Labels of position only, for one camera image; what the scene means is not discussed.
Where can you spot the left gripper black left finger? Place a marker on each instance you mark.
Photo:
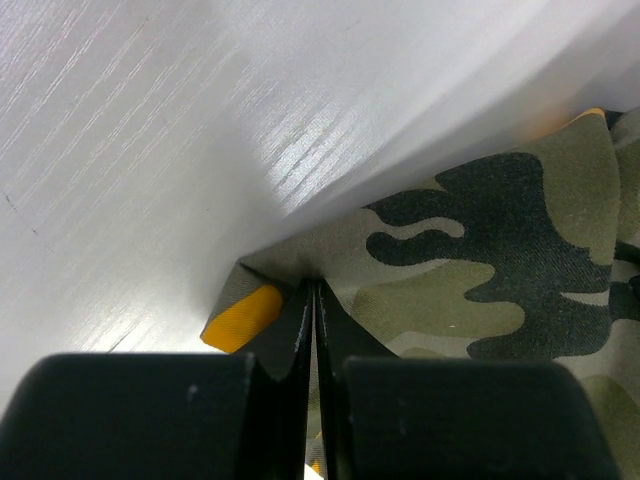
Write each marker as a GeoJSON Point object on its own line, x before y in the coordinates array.
{"type": "Point", "coordinates": [167, 415]}

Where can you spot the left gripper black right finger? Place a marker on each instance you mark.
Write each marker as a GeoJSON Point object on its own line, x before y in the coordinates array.
{"type": "Point", "coordinates": [384, 417]}

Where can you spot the camouflage yellow green trousers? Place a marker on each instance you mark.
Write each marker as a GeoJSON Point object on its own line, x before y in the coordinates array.
{"type": "Point", "coordinates": [528, 254]}

